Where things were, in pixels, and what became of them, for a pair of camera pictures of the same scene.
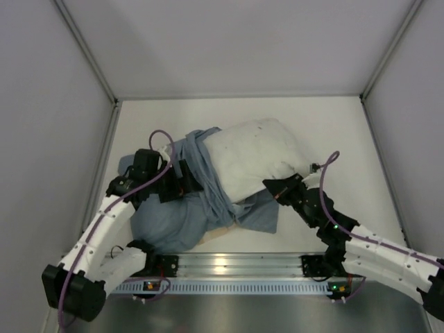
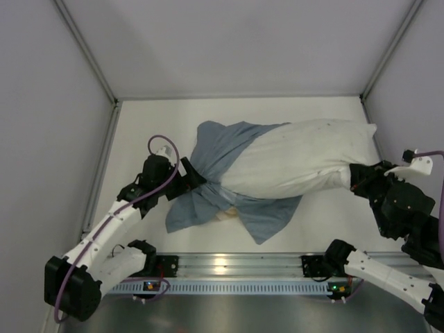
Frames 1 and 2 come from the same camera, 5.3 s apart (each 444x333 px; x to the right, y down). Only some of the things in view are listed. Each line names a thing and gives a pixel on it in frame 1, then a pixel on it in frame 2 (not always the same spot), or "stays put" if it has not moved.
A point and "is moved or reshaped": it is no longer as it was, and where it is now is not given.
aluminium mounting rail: x=237 y=265 stays put
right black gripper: x=295 y=191 -> x=362 y=177
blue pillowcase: x=178 y=224 is moved or reshaped
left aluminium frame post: x=96 y=66 stays put
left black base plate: x=161 y=266 stays put
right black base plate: x=320 y=266 stays put
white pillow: x=243 y=156 -> x=302 y=158
